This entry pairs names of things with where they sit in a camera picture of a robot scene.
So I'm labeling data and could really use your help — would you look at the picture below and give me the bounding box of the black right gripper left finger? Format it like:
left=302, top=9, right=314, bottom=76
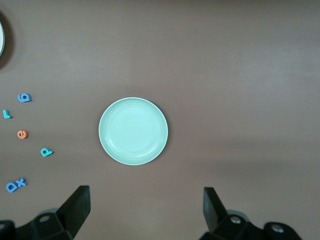
left=0, top=185, right=91, bottom=240

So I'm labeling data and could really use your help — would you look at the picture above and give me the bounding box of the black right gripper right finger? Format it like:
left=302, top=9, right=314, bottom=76
left=198, top=186, right=302, bottom=240

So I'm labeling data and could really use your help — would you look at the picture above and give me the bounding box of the teal foam letter p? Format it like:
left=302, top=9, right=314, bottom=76
left=39, top=147, right=54, bottom=158

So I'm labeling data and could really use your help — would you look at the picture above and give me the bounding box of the blue foam letter D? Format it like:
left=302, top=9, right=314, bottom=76
left=5, top=181, right=19, bottom=194

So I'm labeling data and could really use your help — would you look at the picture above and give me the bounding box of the mint green round plate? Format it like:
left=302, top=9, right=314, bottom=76
left=98, top=96, right=169, bottom=166

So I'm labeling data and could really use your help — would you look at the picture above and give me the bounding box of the blue foam digit six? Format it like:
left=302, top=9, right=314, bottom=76
left=17, top=93, right=33, bottom=103

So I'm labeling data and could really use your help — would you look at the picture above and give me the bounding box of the brown table cover mat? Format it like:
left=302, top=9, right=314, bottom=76
left=0, top=0, right=320, bottom=240

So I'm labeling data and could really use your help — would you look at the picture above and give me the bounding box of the beige round plate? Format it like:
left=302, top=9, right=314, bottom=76
left=0, top=13, right=6, bottom=58

